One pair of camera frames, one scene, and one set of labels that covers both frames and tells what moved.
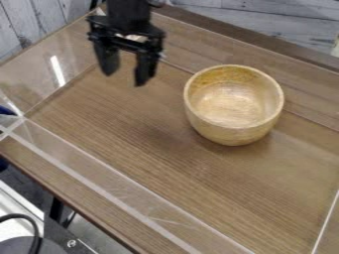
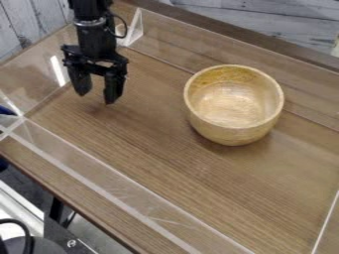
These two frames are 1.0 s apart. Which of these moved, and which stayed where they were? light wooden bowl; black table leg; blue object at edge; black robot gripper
Moved: black robot gripper
Stayed: light wooden bowl; black table leg; blue object at edge
